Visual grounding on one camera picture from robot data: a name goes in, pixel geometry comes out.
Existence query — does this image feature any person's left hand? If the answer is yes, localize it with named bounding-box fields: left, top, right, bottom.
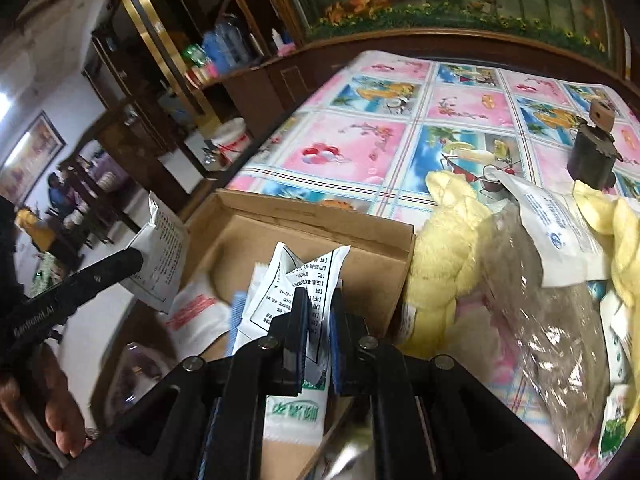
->
left=0, top=344, right=95, bottom=462

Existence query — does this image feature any cardboard box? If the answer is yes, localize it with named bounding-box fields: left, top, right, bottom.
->
left=102, top=189, right=416, bottom=480

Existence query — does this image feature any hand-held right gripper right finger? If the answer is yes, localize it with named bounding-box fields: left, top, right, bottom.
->
left=329, top=287, right=578, bottom=480

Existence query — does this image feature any framed wall picture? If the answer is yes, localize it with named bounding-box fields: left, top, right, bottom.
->
left=0, top=111, right=67, bottom=206

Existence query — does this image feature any dark wooden chair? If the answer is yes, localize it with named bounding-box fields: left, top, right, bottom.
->
left=59, top=100, right=176, bottom=256

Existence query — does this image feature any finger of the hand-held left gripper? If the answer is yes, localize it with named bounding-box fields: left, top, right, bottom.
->
left=59, top=247, right=146, bottom=307

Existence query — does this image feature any white packet with red print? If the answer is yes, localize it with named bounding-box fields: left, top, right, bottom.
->
left=157, top=270, right=236, bottom=361

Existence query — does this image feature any dark cylinder with wooden knob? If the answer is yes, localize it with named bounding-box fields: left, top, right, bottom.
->
left=566, top=99, right=625, bottom=191

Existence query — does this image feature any white packet with black print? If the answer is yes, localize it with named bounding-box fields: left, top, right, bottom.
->
left=120, top=195, right=190, bottom=316

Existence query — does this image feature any dark wooden cabinet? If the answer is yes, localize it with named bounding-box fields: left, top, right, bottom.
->
left=82, top=0, right=311, bottom=211

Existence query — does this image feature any yellow fluffy towel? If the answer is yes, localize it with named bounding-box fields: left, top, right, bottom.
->
left=397, top=170, right=501, bottom=357
left=572, top=180, right=640, bottom=436

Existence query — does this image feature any clear plastic bag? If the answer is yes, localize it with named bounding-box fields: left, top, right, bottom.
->
left=482, top=205, right=617, bottom=466
left=107, top=342, right=177, bottom=426

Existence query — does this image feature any long white packet green label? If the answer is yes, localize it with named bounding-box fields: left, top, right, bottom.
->
left=230, top=242, right=353, bottom=448

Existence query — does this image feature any blue water bottle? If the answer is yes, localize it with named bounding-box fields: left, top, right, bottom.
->
left=202, top=20, right=253, bottom=68

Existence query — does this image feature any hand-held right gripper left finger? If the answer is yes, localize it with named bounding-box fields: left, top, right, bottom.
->
left=60, top=287, right=333, bottom=480

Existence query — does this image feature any small green and white packet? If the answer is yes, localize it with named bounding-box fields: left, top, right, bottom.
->
left=597, top=390, right=631, bottom=461

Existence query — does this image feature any white plastic bucket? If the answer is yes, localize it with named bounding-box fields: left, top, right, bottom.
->
left=210, top=117, right=251, bottom=166

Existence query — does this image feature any printed plastic tablecloth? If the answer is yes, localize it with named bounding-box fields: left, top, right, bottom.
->
left=225, top=50, right=640, bottom=461

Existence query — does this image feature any white gauze packet blue print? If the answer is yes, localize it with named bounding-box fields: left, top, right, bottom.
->
left=492, top=170, right=613, bottom=288

